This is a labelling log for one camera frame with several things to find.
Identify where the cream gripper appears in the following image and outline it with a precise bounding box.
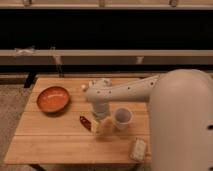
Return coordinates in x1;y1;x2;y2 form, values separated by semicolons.
91;117;114;135

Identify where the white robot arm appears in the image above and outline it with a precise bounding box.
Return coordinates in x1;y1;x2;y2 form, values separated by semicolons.
85;69;213;171

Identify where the white cup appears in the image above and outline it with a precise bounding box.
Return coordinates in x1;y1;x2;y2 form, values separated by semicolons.
112;108;132;130

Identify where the white scrub pad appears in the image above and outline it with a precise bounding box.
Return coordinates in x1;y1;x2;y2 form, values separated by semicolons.
130;138;147;162

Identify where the orange bowl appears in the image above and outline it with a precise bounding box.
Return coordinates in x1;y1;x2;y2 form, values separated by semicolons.
36;86;70;113

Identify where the wooden wall rail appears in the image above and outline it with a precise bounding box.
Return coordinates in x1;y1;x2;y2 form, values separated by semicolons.
0;48;213;66

